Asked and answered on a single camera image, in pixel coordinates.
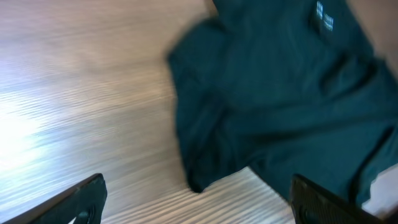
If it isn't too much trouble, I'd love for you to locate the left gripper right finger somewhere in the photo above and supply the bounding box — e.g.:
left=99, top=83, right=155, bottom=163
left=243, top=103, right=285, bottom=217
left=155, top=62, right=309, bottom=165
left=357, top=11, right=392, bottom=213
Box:
left=290, top=174, right=384, bottom=224

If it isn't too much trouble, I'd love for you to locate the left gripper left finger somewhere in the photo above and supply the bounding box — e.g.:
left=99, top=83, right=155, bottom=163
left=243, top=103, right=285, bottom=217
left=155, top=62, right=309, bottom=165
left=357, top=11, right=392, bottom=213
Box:
left=4, top=173, right=108, bottom=224

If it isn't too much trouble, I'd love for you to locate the black polo shirt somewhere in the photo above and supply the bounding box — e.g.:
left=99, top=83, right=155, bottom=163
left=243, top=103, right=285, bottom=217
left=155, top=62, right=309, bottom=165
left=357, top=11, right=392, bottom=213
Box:
left=167, top=0, right=397, bottom=205

